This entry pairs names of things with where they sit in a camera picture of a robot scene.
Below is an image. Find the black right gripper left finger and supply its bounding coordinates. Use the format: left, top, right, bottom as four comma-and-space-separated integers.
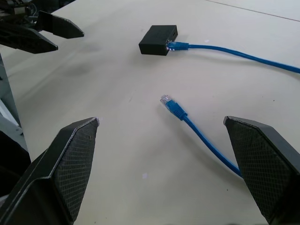
0, 116, 101, 225

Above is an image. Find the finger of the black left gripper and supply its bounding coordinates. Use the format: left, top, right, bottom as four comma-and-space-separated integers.
35, 10, 85, 39
0, 21, 59, 55

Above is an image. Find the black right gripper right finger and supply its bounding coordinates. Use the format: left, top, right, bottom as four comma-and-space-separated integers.
223, 115, 300, 225

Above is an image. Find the blue Ethernet cable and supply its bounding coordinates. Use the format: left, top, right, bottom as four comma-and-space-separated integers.
159, 41, 300, 178

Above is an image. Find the small black box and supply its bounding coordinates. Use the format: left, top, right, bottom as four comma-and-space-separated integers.
138, 25, 179, 56

